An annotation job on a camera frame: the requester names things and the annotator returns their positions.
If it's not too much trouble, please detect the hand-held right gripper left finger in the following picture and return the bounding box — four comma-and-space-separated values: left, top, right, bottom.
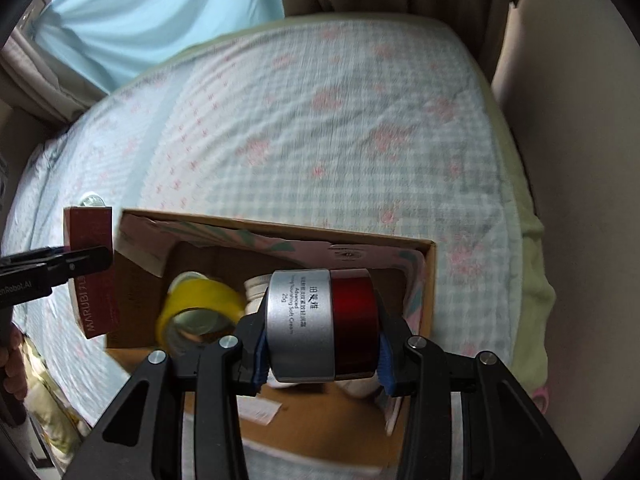
72, 300, 271, 480

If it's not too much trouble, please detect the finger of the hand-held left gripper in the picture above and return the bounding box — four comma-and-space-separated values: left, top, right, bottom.
30, 245, 114, 286
0, 246, 67, 268

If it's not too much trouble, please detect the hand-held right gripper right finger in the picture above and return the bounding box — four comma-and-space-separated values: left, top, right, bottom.
372, 295, 583, 480

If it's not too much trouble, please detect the dark red carton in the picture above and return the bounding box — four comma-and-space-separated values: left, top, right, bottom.
63, 206, 121, 340

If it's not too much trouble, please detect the silver and red cream jar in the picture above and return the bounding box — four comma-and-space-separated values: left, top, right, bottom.
264, 268, 379, 384

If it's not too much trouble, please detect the white pill bottle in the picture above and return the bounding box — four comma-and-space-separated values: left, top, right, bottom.
243, 275, 273, 317

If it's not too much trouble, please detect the yellow tape roll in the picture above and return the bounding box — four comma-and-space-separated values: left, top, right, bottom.
155, 280, 247, 357

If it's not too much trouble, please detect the cardboard box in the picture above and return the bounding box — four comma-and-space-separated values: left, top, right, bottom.
105, 208, 437, 467

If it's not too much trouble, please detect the person's left hand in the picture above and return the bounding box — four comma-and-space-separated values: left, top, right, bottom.
0, 327, 27, 425

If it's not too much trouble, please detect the white paper label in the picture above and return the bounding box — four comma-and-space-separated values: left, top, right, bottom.
239, 397, 284, 426

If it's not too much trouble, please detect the pale yellow cloth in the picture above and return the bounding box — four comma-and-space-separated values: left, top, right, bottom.
22, 335, 94, 467

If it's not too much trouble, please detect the light blue hanging cloth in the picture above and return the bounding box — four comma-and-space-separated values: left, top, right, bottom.
30, 0, 286, 97

